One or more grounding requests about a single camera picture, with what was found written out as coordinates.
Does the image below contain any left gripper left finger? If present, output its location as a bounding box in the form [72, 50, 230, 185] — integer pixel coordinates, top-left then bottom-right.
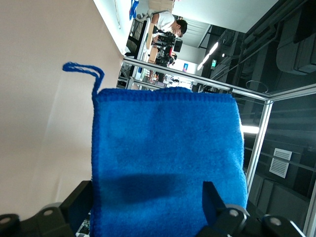
[0, 180, 94, 237]

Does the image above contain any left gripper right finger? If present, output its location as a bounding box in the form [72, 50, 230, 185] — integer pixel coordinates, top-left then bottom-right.
[196, 181, 307, 237]

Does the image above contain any blue microfibre towel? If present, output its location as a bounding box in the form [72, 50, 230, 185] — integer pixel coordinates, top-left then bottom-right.
[62, 61, 249, 237]

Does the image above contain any white vent grille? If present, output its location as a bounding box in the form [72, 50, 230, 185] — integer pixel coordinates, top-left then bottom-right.
[268, 157, 290, 179]
[273, 147, 293, 161]

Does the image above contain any ceiling light strip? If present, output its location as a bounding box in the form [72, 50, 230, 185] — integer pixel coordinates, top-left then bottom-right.
[197, 41, 220, 72]

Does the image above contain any black teleoperation rig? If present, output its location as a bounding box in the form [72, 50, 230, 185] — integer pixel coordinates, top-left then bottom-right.
[151, 26, 184, 66]

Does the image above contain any wooden top desk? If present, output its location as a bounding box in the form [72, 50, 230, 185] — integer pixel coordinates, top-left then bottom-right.
[134, 14, 160, 64]

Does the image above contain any person in white shirt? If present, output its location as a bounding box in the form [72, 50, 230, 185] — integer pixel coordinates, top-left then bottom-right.
[147, 10, 189, 68]

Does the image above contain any blue hanging cloth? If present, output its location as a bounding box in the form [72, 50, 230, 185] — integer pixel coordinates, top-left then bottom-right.
[128, 0, 140, 21]

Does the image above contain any grey ventilation duct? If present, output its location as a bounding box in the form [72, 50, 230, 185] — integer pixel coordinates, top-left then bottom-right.
[276, 9, 316, 76]

